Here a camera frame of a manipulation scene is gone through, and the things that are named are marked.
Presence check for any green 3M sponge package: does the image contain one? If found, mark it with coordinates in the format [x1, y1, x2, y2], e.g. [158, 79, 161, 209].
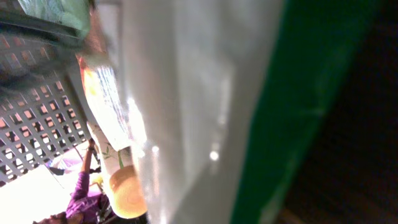
[122, 0, 382, 223]

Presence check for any orange small box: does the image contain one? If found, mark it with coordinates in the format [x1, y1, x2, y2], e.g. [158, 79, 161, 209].
[77, 54, 132, 151]

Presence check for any white tube with gold cap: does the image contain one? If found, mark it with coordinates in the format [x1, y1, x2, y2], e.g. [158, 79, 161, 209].
[86, 122, 147, 219]

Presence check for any light green snack packet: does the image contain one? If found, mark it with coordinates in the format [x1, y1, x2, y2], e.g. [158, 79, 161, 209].
[19, 0, 91, 39]

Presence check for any person in purple shirt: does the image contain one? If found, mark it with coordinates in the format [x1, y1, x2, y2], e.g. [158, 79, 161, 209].
[33, 139, 103, 224]

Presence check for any grey plastic basket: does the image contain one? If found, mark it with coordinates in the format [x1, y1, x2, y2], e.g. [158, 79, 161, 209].
[1, 10, 90, 185]

